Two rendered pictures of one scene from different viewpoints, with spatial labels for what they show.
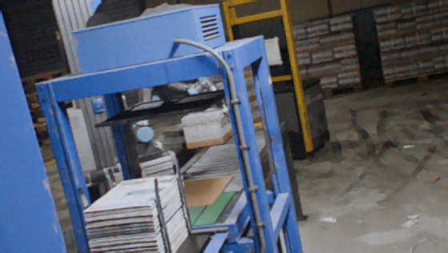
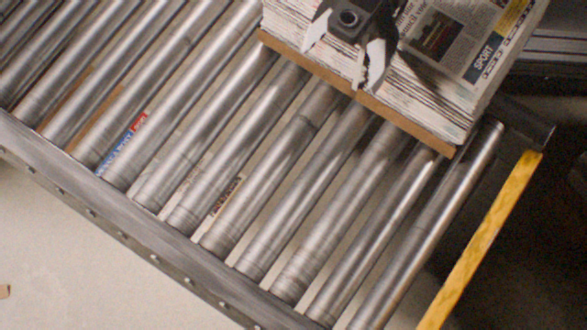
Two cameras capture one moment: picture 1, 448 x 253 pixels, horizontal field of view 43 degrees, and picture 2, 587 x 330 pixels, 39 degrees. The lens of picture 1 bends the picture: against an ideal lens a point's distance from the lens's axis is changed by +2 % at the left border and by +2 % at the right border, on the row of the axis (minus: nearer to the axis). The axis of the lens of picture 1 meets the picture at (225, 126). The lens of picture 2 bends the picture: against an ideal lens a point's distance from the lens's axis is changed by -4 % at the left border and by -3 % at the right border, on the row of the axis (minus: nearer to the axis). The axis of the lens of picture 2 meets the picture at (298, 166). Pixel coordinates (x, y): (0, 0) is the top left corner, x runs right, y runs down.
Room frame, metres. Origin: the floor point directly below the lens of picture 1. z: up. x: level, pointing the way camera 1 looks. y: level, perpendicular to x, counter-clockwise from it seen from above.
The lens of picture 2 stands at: (4.21, -0.64, 2.06)
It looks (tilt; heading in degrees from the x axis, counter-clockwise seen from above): 68 degrees down; 102
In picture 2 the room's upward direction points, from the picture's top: 6 degrees clockwise
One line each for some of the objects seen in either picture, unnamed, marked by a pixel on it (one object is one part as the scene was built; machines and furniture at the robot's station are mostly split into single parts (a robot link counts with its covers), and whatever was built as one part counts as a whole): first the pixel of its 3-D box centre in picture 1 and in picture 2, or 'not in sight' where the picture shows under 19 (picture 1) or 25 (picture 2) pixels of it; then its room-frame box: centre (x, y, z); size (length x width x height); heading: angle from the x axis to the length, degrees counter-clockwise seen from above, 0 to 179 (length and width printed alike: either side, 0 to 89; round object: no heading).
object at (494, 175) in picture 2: not in sight; (472, 214); (4.46, 0.04, 0.34); 0.06 x 0.06 x 0.68; 74
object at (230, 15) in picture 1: (242, 79); not in sight; (6.40, -0.30, 0.97); 0.09 x 0.09 x 1.75; 56
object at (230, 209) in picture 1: (191, 210); not in sight; (2.80, 0.26, 0.75); 0.70 x 0.65 x 0.10; 164
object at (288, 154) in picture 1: (292, 178); not in sight; (4.32, -0.44, 0.34); 0.06 x 0.06 x 0.68; 74
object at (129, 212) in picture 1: (141, 220); not in sight; (2.25, 0.42, 0.93); 0.38 x 0.30 x 0.26; 164
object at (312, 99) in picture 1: (290, 117); not in sight; (6.52, -0.78, 0.40); 0.69 x 0.55 x 0.80; 56
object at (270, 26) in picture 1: (263, 48); not in sight; (6.23, -0.58, 1.27); 0.57 x 0.01 x 0.65; 56
